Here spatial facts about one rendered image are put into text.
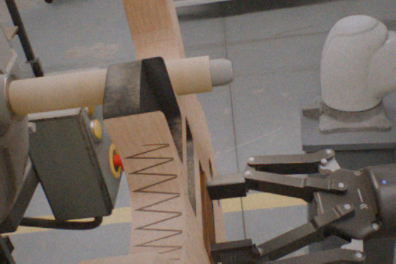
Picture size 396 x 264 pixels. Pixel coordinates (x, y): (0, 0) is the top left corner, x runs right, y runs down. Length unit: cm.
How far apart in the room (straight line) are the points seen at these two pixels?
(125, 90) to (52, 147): 39
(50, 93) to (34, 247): 183
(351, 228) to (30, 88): 33
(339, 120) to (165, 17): 90
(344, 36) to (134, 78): 91
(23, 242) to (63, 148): 159
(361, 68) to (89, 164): 74
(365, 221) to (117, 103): 28
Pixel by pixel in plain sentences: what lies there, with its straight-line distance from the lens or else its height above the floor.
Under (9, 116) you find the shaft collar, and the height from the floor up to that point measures 124.
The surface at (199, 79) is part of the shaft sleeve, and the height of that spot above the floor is 125.
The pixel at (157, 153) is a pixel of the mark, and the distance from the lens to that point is 37.
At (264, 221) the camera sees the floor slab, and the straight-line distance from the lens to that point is 205.
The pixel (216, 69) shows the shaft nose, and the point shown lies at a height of 126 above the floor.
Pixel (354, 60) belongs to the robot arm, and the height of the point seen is 90.
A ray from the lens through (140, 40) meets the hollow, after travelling 48.
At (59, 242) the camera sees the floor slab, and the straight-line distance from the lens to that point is 221.
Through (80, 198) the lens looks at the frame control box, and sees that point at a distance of 78.
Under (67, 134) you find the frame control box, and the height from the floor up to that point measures 109.
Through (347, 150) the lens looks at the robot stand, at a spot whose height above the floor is 67.
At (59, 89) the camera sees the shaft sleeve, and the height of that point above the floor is 126.
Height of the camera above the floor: 144
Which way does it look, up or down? 32 degrees down
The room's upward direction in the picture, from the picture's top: 10 degrees counter-clockwise
